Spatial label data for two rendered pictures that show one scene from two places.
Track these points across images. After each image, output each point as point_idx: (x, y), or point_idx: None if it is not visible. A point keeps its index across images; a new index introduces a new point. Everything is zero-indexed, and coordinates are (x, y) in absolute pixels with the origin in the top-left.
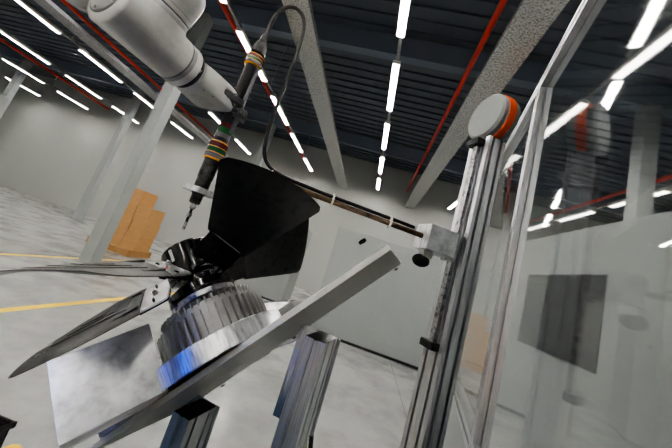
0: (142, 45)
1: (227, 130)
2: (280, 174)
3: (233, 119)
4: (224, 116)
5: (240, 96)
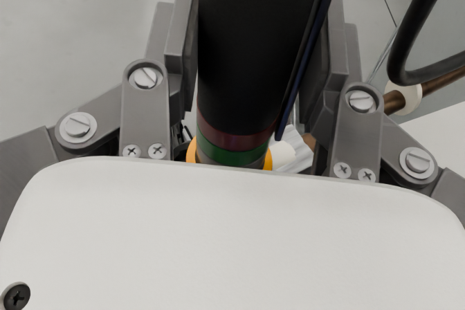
0: None
1: (268, 144)
2: (438, 76)
3: (284, 95)
4: (231, 116)
5: None
